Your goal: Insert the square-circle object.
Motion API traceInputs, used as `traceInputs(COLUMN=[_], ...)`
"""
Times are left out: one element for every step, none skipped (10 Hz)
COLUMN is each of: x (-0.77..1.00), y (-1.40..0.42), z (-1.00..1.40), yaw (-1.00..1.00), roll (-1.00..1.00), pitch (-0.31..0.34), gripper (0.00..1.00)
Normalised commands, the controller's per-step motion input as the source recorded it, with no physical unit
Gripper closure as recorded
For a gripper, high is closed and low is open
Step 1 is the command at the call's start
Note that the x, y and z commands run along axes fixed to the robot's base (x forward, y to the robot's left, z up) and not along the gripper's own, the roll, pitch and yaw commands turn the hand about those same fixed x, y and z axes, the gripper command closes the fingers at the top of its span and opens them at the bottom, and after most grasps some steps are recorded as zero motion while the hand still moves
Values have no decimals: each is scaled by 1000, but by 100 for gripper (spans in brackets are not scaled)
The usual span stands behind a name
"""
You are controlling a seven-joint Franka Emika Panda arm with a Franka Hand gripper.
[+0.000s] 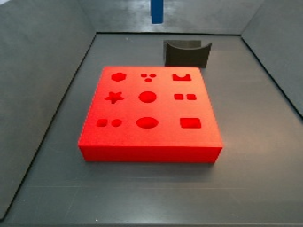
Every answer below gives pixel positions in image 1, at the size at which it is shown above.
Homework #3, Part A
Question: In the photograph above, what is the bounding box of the blue square-circle peg object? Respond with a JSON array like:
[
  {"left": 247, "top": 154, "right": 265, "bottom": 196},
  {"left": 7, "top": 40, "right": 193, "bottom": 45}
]
[{"left": 151, "top": 0, "right": 163, "bottom": 24}]

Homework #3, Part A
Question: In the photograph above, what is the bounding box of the red foam shape-sorting block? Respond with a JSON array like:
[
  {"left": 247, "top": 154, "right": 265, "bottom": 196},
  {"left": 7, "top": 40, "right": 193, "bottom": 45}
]
[{"left": 79, "top": 67, "right": 225, "bottom": 163}]

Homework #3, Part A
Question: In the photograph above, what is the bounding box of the dark grey curved holder block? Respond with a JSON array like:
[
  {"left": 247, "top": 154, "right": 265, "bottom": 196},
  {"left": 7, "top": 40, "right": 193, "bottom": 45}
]
[{"left": 163, "top": 40, "right": 213, "bottom": 68}]

